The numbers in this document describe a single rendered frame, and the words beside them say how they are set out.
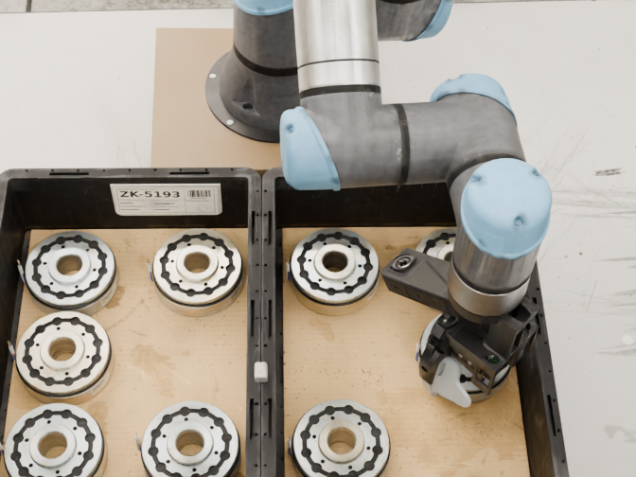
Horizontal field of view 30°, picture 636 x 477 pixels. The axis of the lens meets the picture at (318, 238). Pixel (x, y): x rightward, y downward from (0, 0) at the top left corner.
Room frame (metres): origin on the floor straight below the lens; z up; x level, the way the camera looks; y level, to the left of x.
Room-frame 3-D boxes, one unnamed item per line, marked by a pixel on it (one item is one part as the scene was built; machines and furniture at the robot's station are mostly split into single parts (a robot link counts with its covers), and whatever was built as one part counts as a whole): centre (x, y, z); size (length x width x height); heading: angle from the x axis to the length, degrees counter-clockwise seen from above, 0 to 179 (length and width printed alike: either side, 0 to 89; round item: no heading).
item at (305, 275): (0.74, -0.02, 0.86); 0.10 x 0.10 x 0.01
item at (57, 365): (0.61, 0.27, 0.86); 0.05 x 0.05 x 0.01
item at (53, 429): (0.50, 0.27, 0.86); 0.05 x 0.05 x 0.01
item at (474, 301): (0.60, -0.16, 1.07); 0.08 x 0.08 x 0.05
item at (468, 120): (0.70, -0.13, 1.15); 0.11 x 0.11 x 0.08; 9
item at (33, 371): (0.61, 0.27, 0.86); 0.10 x 0.10 x 0.01
